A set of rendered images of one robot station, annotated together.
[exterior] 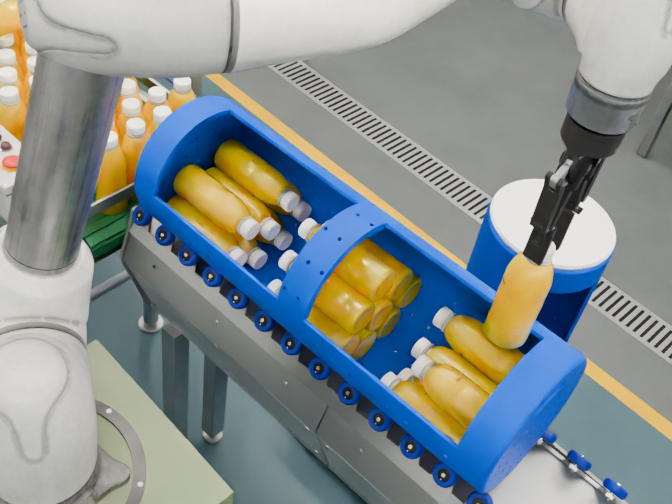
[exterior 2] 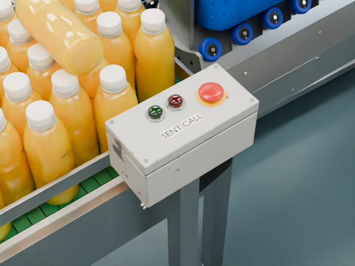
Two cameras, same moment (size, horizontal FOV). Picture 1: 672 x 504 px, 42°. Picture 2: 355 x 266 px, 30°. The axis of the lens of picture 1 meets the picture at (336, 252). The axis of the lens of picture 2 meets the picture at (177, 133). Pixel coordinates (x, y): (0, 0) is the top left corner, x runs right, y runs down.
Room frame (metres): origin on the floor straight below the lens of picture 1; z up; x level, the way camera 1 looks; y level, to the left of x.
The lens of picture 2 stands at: (1.06, 1.28, 1.80)
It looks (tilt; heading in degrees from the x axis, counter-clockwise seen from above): 50 degrees down; 289
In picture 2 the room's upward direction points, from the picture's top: straight up
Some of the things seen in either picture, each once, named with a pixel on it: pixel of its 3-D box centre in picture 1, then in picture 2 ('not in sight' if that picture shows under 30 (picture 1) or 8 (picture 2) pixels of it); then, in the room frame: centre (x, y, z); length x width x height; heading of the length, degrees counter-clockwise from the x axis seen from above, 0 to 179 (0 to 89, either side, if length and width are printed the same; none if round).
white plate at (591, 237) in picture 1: (552, 222); not in sight; (1.43, -0.45, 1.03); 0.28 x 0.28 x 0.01
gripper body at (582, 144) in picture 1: (586, 146); not in sight; (0.90, -0.29, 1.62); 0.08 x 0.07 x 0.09; 145
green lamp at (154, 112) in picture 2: not in sight; (155, 111); (1.28, 0.71, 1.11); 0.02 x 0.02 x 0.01
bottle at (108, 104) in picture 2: not in sight; (117, 119); (1.37, 0.65, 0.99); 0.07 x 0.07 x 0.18
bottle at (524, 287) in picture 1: (521, 294); not in sight; (0.90, -0.28, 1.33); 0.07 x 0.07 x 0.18
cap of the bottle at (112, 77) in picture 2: not in sight; (112, 77); (1.37, 0.65, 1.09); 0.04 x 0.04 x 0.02
